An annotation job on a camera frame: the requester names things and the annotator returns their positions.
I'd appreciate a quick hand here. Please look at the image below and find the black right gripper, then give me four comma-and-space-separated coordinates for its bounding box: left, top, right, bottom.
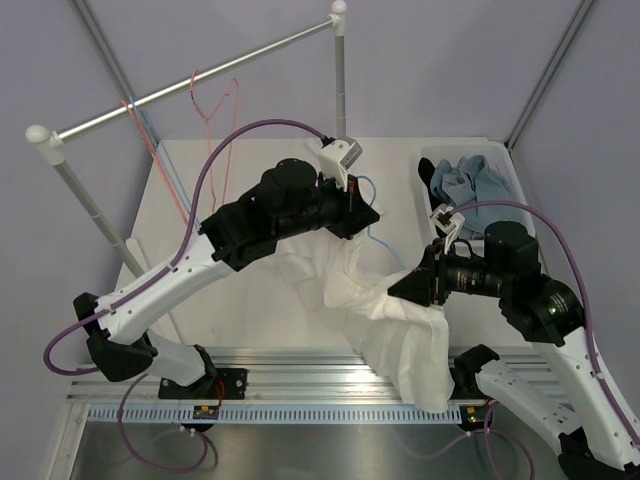
388, 237, 511, 306

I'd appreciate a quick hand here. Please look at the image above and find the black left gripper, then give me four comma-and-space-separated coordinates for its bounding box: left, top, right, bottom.
275, 169, 379, 240

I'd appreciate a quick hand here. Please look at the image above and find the blue hanger with white shirt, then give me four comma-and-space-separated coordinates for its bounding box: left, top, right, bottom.
357, 174, 409, 271

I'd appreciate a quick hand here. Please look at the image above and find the white shirt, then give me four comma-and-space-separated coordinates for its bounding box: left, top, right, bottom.
276, 230, 454, 413

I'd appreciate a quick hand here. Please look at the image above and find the black skirt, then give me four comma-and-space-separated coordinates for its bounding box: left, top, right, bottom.
418, 157, 442, 211

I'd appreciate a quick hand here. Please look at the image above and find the light blue denim shirt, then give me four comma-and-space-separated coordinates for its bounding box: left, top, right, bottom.
429, 155, 522, 240

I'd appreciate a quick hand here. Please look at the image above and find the pink hanger with jeans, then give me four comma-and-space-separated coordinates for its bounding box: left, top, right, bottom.
188, 69, 241, 211

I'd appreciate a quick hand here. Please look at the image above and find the blue hanger with denim shirt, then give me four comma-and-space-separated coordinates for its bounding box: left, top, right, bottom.
127, 96, 192, 220

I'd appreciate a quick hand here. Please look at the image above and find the pink wire hanger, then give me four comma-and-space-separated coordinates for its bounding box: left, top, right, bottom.
120, 100, 188, 224

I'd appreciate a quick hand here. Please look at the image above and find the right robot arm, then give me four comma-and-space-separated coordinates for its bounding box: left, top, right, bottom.
388, 221, 639, 479

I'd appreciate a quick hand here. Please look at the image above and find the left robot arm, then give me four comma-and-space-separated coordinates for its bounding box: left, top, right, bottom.
74, 158, 380, 398

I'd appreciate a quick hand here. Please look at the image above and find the white plastic basket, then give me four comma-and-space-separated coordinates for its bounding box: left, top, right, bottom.
419, 137, 535, 255

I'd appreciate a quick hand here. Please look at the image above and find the silver clothes rack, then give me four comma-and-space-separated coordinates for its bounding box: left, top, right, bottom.
25, 1, 355, 277

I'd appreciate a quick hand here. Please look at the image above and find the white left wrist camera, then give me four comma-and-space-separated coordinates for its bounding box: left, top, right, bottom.
317, 137, 362, 192

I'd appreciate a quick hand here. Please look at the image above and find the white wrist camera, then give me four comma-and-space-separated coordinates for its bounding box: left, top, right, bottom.
317, 137, 362, 192
430, 204, 465, 254

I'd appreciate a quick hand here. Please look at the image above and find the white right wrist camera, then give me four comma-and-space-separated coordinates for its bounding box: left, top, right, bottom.
430, 204, 465, 254

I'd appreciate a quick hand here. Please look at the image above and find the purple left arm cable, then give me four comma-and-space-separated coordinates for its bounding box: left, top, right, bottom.
42, 119, 331, 474

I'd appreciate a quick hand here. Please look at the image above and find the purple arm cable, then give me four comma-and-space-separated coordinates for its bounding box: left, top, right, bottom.
42, 119, 331, 474
399, 199, 640, 476

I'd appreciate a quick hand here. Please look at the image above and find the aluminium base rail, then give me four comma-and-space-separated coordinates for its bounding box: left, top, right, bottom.
67, 347, 609, 406

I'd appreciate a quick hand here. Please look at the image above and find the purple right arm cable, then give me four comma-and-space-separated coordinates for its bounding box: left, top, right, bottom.
399, 199, 640, 476

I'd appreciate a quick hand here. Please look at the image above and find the white slotted cable duct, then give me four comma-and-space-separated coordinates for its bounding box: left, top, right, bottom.
88, 404, 462, 425

